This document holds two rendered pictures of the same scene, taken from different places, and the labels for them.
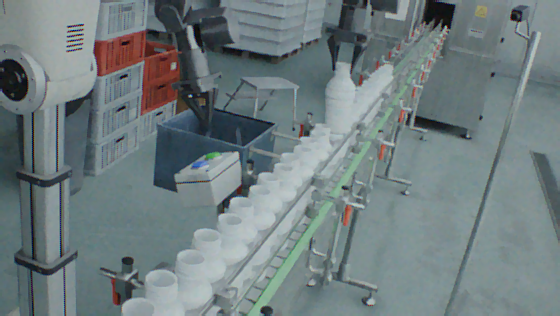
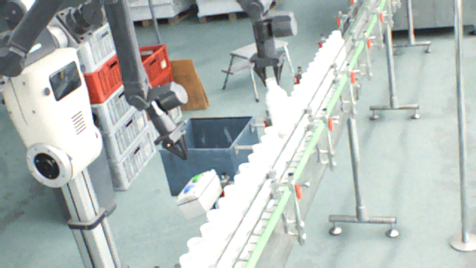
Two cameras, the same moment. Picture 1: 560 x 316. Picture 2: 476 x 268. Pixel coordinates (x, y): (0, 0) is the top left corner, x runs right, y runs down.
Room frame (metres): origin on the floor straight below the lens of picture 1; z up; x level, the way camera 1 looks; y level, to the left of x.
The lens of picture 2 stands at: (-0.51, -0.23, 1.92)
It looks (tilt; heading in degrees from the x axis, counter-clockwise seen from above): 24 degrees down; 8
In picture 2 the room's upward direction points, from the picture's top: 11 degrees counter-clockwise
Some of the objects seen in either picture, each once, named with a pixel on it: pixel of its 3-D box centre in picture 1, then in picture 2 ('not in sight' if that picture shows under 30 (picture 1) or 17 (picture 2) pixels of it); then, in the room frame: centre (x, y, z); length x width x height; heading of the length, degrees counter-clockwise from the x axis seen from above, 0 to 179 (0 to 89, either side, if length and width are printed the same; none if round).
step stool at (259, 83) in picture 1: (260, 99); (255, 66); (4.82, 0.24, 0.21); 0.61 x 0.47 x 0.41; 37
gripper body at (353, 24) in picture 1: (351, 21); (265, 49); (1.25, -0.12, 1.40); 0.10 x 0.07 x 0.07; 74
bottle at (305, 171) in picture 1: (296, 185); (259, 181); (1.02, -0.05, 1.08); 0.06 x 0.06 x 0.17
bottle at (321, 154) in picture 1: (312, 167); (271, 161); (1.14, -0.08, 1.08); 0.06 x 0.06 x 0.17
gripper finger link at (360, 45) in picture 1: (349, 53); (272, 71); (1.25, -0.12, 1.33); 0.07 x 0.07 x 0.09; 74
